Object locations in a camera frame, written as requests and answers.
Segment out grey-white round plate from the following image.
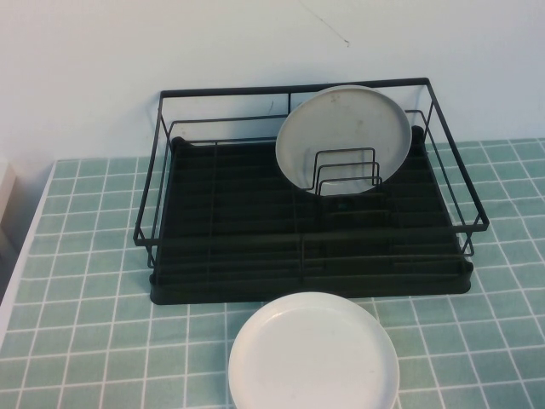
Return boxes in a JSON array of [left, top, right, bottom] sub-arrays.
[[275, 84, 413, 198]]

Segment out beige cabinet side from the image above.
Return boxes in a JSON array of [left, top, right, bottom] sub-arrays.
[[0, 157, 18, 259]]

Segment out white round plate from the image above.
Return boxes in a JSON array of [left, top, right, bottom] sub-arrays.
[[227, 291, 400, 409]]

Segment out black plastic drain tray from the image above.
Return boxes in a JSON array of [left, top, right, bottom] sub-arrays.
[[148, 125, 474, 306]]

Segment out black wire dish rack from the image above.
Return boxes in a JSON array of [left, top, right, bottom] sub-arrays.
[[133, 77, 488, 270]]

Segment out green tiled table cover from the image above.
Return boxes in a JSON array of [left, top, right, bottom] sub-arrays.
[[0, 135, 545, 409]]

